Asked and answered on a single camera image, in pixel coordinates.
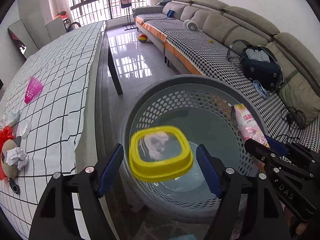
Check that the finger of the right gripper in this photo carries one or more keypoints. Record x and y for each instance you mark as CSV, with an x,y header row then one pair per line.
x,y
277,143
266,159

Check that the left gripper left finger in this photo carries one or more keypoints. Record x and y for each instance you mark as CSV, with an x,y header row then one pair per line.
x,y
55,218

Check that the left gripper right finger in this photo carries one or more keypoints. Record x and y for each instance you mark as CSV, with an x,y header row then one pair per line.
x,y
264,217

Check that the pink snack wrapper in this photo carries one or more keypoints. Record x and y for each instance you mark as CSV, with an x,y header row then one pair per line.
x,y
247,124

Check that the black spiky hair clip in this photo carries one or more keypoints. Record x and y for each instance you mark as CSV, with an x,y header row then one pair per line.
x,y
15,188

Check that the beige fuzzy round pouch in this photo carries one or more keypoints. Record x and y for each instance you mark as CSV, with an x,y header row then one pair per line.
x,y
10,171

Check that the white paper ball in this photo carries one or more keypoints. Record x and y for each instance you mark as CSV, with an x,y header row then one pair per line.
x,y
18,157

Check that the red plastic bag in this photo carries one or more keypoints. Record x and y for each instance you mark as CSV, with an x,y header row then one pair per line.
x,y
5,134

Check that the yellow square plastic lid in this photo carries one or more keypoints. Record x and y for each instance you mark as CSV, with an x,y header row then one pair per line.
x,y
159,154

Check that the white round bottle cap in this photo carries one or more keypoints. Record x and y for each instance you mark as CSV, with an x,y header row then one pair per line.
x,y
25,129

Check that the white blue mask packet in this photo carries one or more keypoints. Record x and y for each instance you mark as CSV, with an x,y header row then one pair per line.
x,y
10,119

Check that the grey perforated laundry basket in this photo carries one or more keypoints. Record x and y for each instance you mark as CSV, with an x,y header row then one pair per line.
x,y
201,108

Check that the grey sectional sofa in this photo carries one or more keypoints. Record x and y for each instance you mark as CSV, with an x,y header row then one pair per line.
x,y
220,25

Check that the dark blue backpack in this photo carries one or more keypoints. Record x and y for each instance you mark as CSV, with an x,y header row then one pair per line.
x,y
258,63

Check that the houndstooth sofa cover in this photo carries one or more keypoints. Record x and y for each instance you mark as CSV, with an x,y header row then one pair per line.
x,y
283,123

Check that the black grid white tablecloth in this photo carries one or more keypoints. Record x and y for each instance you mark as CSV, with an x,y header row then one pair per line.
x,y
56,115

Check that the pink plastic shuttlecock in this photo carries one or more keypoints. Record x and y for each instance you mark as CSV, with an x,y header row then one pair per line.
x,y
33,89

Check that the small white desk fan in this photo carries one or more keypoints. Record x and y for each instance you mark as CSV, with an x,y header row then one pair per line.
x,y
191,26

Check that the black table leg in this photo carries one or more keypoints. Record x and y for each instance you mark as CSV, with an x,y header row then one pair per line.
x,y
113,72

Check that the rainbow coloured ball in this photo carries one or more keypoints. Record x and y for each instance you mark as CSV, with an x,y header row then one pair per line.
x,y
142,38

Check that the blue cylinder on sofa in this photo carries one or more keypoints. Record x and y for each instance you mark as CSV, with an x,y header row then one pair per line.
x,y
170,13

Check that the grey cabinet by window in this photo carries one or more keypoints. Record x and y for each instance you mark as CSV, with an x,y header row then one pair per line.
x,y
56,28

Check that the leaning floor mirror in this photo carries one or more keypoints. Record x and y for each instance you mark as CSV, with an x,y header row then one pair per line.
x,y
22,39

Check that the black window grille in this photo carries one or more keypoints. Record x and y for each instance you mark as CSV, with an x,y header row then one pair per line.
x,y
89,11

